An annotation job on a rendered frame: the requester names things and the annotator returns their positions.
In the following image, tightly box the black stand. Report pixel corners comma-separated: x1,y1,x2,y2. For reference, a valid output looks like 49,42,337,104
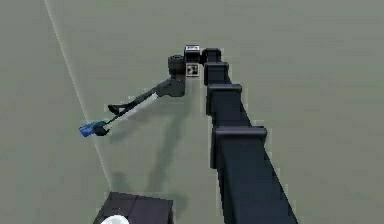
92,191,174,224

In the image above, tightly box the white round object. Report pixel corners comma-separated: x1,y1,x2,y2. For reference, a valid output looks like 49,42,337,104
100,214,131,224

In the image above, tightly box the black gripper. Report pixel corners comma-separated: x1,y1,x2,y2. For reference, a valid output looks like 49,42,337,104
93,54,187,137

